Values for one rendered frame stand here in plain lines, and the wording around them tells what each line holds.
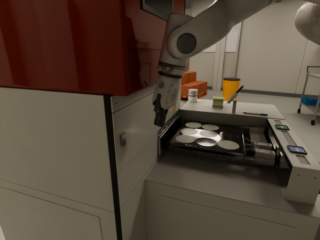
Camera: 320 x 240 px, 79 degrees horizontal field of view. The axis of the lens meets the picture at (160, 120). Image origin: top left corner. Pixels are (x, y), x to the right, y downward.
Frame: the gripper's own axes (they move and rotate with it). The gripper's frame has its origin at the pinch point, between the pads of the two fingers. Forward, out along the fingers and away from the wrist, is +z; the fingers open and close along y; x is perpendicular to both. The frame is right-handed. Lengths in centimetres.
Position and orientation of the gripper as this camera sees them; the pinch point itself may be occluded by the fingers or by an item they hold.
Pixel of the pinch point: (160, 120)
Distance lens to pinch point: 65.2
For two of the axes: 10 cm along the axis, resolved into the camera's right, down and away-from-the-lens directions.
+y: 4.3, -2.4, 8.7
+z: -2.1, 9.1, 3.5
